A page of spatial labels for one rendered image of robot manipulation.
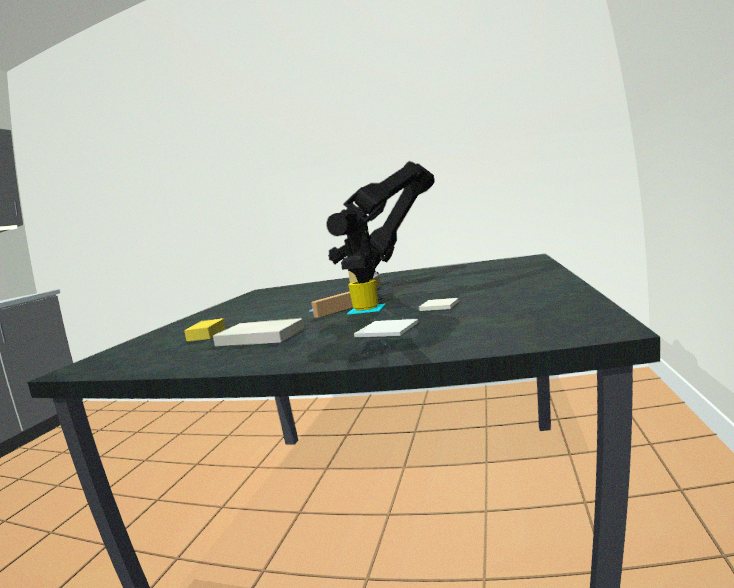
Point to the tan wooden plank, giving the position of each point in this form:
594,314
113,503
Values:
331,304

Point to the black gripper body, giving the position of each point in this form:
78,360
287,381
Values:
362,255

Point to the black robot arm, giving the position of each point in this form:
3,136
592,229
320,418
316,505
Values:
371,199

